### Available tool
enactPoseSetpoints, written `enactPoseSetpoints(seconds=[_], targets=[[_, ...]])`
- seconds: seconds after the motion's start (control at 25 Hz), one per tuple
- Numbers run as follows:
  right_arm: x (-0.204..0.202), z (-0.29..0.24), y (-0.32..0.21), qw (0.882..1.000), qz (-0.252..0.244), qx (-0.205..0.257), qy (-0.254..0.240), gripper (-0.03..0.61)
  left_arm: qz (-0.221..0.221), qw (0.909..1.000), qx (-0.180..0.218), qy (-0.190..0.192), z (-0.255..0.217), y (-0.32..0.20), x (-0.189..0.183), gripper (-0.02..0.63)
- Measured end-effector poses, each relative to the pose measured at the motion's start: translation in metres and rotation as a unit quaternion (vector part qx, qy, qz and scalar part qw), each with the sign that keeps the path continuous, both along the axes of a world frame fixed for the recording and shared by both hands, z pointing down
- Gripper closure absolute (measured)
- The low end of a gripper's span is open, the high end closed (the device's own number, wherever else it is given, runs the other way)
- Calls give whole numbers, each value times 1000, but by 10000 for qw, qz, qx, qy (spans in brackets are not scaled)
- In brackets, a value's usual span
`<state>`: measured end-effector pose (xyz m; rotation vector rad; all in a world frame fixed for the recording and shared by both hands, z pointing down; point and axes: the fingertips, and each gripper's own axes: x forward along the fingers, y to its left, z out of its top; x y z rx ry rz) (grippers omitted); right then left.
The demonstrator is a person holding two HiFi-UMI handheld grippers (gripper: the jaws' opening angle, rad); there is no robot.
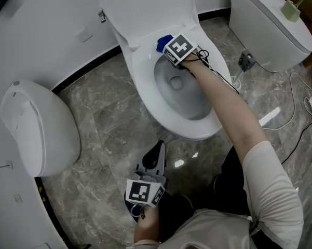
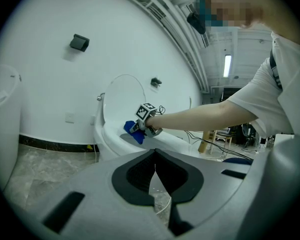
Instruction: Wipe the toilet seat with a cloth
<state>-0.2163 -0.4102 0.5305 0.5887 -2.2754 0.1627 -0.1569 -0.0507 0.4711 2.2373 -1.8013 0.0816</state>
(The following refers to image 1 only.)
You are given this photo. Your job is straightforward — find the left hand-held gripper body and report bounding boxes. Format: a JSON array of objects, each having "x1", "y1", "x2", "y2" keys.
[{"x1": 125, "y1": 168, "x2": 169, "y2": 208}]

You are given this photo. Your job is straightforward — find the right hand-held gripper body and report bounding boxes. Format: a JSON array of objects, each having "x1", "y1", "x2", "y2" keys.
[{"x1": 162, "y1": 33, "x2": 211, "y2": 73}]

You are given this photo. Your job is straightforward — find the blue microfibre cloth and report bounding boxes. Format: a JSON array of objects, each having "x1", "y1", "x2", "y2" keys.
[{"x1": 156, "y1": 34, "x2": 174, "y2": 53}]

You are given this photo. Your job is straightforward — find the white toilet with lid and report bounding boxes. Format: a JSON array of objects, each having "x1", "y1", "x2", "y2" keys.
[{"x1": 131, "y1": 26, "x2": 230, "y2": 141}]

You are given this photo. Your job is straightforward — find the person's right forearm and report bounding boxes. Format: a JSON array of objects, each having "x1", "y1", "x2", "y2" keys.
[{"x1": 181, "y1": 60, "x2": 268, "y2": 163}]

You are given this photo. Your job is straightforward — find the person's left forearm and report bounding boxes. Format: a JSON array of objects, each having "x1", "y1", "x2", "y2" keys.
[{"x1": 133, "y1": 206, "x2": 161, "y2": 243}]

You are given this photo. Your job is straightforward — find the white ceramic toilet bowl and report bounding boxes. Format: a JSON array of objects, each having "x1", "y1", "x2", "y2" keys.
[{"x1": 111, "y1": 17, "x2": 230, "y2": 142}]

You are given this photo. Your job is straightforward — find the white toilet lid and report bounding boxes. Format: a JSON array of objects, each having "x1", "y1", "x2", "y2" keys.
[{"x1": 100, "y1": 0, "x2": 199, "y2": 49}]

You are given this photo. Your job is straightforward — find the white closed-lid toilet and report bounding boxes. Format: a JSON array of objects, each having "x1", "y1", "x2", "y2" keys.
[{"x1": 228, "y1": 0, "x2": 312, "y2": 73}]

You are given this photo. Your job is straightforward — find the egg-shaped white toilet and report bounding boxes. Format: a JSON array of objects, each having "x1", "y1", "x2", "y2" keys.
[{"x1": 0, "y1": 79, "x2": 82, "y2": 177}]

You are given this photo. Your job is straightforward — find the person's dark trousers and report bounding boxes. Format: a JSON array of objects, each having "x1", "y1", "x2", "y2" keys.
[{"x1": 158, "y1": 146, "x2": 251, "y2": 243}]

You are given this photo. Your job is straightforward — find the small silver gripper camera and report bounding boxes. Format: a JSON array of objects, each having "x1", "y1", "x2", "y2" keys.
[{"x1": 136, "y1": 169, "x2": 160, "y2": 183}]

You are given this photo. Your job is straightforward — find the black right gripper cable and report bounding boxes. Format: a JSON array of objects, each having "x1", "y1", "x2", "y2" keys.
[{"x1": 192, "y1": 48, "x2": 241, "y2": 95}]

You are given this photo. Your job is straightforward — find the white blank wall plate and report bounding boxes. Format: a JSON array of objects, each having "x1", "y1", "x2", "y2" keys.
[{"x1": 76, "y1": 27, "x2": 93, "y2": 43}]

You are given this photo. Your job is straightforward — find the black floor cable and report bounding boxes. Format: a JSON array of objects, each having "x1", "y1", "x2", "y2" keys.
[{"x1": 280, "y1": 117, "x2": 312, "y2": 165}]

